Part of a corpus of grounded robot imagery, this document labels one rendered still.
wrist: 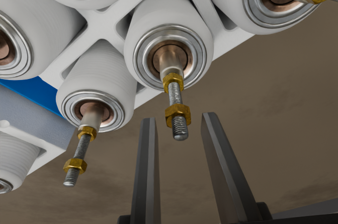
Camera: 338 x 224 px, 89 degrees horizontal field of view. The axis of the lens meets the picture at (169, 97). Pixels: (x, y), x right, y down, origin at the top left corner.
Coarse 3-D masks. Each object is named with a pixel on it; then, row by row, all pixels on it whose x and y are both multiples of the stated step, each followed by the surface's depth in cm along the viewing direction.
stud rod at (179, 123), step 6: (174, 72) 15; (174, 84) 14; (168, 90) 14; (174, 90) 13; (180, 90) 14; (174, 96) 13; (180, 96) 13; (174, 102) 12; (180, 102) 12; (174, 120) 11; (180, 120) 11; (174, 126) 11; (180, 126) 11; (186, 126) 11; (174, 132) 11; (180, 132) 10; (186, 132) 11; (174, 138) 11; (180, 138) 11; (186, 138) 11
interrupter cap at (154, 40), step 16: (160, 32) 16; (176, 32) 16; (192, 32) 16; (144, 48) 16; (160, 48) 17; (176, 48) 17; (192, 48) 17; (144, 64) 18; (192, 64) 18; (144, 80) 19; (160, 80) 19; (192, 80) 19
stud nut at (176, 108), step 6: (168, 108) 12; (174, 108) 11; (180, 108) 11; (186, 108) 12; (168, 114) 11; (174, 114) 11; (180, 114) 11; (186, 114) 11; (168, 120) 12; (186, 120) 12; (168, 126) 12
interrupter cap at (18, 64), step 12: (0, 12) 14; (0, 24) 14; (12, 24) 14; (0, 36) 15; (12, 36) 15; (24, 36) 15; (0, 48) 16; (12, 48) 16; (24, 48) 16; (0, 60) 16; (12, 60) 16; (24, 60) 16; (0, 72) 17; (12, 72) 17; (24, 72) 17
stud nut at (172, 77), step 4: (172, 72) 14; (168, 76) 14; (172, 76) 14; (176, 76) 14; (180, 76) 15; (164, 80) 14; (168, 80) 14; (172, 80) 14; (176, 80) 14; (180, 80) 14; (164, 84) 14; (168, 84) 14; (180, 84) 14; (164, 88) 15; (180, 88) 15
